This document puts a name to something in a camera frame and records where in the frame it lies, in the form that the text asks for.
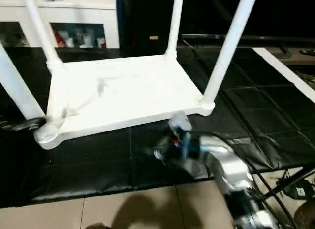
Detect grey floor box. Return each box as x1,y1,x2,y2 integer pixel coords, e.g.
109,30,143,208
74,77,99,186
286,179,313,199

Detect black stand leg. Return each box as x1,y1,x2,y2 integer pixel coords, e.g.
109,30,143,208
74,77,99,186
263,166,315,199
253,172,297,229

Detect silver metal rail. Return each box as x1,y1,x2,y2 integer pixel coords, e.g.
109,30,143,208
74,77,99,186
182,34,315,42

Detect white cabinet glass doors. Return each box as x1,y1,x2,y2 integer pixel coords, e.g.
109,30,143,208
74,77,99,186
0,0,120,49

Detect black box gold label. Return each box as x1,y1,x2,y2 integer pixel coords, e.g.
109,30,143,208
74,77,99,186
118,0,188,57

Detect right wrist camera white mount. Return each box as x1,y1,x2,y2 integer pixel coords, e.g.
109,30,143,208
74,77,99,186
169,110,193,163

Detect black mat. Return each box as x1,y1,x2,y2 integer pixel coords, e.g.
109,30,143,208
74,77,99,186
0,45,315,207

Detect white flat board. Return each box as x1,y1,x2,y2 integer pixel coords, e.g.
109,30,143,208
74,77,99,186
252,47,315,104

